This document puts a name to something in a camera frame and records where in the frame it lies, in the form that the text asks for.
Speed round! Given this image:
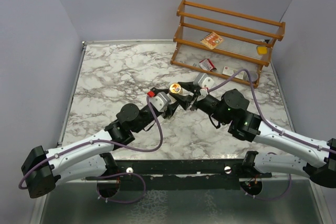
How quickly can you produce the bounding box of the yellow lid container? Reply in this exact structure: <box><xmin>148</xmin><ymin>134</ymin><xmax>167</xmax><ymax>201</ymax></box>
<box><xmin>256</xmin><ymin>46</ymin><xmax>268</xmax><ymax>56</ymax></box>

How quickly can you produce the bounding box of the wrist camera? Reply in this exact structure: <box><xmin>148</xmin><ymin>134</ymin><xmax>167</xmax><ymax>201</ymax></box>
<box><xmin>193</xmin><ymin>73</ymin><xmax>214</xmax><ymax>101</ymax></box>
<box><xmin>148</xmin><ymin>91</ymin><xmax>171</xmax><ymax>113</ymax></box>

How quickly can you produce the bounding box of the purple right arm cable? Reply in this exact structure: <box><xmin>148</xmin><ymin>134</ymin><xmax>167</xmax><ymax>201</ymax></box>
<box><xmin>207</xmin><ymin>68</ymin><xmax>336</xmax><ymax>200</ymax></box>

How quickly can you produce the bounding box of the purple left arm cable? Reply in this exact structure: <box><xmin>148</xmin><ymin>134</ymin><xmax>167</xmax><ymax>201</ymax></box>
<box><xmin>18</xmin><ymin>95</ymin><xmax>165</xmax><ymax>204</ymax></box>

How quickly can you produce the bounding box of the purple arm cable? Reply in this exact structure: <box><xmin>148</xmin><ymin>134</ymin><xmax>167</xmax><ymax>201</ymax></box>
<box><xmin>18</xmin><ymin>95</ymin><xmax>165</xmax><ymax>204</ymax></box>
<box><xmin>207</xmin><ymin>68</ymin><xmax>336</xmax><ymax>200</ymax></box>

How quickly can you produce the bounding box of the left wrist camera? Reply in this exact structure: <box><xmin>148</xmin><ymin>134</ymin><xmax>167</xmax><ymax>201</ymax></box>
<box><xmin>148</xmin><ymin>91</ymin><xmax>171</xmax><ymax>113</ymax></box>

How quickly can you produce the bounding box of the wooden shelf rack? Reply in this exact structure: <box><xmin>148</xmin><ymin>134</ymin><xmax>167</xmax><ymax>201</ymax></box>
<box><xmin>170</xmin><ymin>0</ymin><xmax>286</xmax><ymax>87</ymax></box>

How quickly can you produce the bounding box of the white green medicine box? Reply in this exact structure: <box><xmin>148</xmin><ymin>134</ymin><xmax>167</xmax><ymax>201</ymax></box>
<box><xmin>222</xmin><ymin>66</ymin><xmax>245</xmax><ymax>80</ymax></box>

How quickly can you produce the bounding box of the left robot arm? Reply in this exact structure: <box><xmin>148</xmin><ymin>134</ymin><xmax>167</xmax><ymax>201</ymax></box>
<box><xmin>18</xmin><ymin>83</ymin><xmax>186</xmax><ymax>198</ymax></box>

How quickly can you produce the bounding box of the clear pill bottle gold lid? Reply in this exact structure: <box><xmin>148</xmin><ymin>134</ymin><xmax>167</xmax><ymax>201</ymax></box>
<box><xmin>169</xmin><ymin>83</ymin><xmax>190</xmax><ymax>95</ymax></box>

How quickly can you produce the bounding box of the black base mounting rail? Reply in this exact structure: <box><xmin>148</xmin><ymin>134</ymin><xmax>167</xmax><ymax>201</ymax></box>
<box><xmin>87</xmin><ymin>151</ymin><xmax>271</xmax><ymax>191</ymax></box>

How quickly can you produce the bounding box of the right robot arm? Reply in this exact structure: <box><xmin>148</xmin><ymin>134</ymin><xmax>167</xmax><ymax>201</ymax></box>
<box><xmin>169</xmin><ymin>82</ymin><xmax>335</xmax><ymax>188</ymax></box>

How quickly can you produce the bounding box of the red white medicine packet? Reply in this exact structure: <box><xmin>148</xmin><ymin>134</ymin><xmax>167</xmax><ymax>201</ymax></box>
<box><xmin>198</xmin><ymin>59</ymin><xmax>217</xmax><ymax>71</ymax></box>

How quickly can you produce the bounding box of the grey round container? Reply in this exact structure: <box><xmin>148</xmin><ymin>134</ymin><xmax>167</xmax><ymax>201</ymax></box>
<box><xmin>246</xmin><ymin>71</ymin><xmax>259</xmax><ymax>83</ymax></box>

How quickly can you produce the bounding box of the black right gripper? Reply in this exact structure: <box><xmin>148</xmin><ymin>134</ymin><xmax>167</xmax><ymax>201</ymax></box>
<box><xmin>170</xmin><ymin>83</ymin><xmax>228</xmax><ymax>125</ymax></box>

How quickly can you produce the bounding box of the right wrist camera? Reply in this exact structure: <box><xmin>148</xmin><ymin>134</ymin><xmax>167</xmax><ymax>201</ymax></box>
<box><xmin>193</xmin><ymin>73</ymin><xmax>214</xmax><ymax>101</ymax></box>

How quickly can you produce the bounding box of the orange snack packet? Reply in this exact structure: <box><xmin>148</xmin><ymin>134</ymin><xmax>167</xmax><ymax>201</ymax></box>
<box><xmin>200</xmin><ymin>32</ymin><xmax>224</xmax><ymax>50</ymax></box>

